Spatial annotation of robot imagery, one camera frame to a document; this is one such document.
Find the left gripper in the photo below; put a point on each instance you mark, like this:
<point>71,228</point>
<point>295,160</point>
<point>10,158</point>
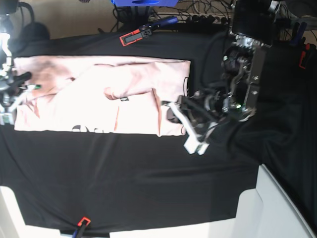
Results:
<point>199,110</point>

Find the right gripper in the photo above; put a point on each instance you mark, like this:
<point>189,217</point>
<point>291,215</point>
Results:
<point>13,86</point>

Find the light pink T-shirt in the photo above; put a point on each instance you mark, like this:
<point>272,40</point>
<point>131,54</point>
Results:
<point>102,94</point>

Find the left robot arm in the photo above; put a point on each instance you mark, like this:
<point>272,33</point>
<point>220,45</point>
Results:
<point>235,95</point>

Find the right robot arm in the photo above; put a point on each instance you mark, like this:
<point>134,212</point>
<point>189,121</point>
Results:
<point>7,8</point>

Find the black tablecloth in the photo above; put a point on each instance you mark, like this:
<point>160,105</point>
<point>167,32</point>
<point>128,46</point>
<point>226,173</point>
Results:
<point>137,182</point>

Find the red black clamp right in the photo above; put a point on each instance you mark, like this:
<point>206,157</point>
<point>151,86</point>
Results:
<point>298,40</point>

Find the blue plastic object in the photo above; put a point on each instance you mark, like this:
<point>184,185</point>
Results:
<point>126,3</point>

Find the red black clamp bottom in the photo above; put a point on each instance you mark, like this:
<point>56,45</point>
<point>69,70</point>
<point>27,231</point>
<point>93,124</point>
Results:
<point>81,227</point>

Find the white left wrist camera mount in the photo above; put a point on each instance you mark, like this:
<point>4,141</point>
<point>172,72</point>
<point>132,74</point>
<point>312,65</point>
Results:
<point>195,143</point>

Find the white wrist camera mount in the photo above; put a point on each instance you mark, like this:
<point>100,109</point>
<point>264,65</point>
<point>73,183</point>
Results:
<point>195,143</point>
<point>10,109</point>

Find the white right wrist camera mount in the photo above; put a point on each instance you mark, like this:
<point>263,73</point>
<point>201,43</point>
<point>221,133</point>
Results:
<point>10,109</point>

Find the blue-handled red black clamp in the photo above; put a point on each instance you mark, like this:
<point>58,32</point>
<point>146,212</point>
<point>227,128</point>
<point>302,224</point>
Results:
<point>146,30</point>

